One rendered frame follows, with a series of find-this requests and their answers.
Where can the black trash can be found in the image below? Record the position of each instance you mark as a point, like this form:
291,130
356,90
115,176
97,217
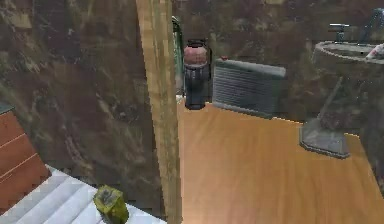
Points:
195,86

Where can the tan wooden door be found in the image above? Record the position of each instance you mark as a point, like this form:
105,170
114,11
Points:
160,110

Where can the pink bag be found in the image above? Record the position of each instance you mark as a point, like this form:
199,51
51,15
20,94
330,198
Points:
195,55

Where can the grey ribbed radiator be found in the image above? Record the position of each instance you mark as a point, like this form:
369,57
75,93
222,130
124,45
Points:
246,87

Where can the green framed object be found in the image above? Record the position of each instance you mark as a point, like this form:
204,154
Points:
177,53

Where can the small red knob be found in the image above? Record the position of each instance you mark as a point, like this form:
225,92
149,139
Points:
224,58

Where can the green yellow block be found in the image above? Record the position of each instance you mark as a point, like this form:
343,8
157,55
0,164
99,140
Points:
111,203

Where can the dark metal faucet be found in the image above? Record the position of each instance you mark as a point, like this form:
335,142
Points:
339,30

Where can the red-brown chest of drawers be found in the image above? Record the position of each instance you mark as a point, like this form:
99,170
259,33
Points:
16,160

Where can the white pink object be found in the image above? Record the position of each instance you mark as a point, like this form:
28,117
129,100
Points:
376,51

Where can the grey pedestal sink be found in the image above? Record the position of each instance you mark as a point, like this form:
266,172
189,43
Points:
336,86

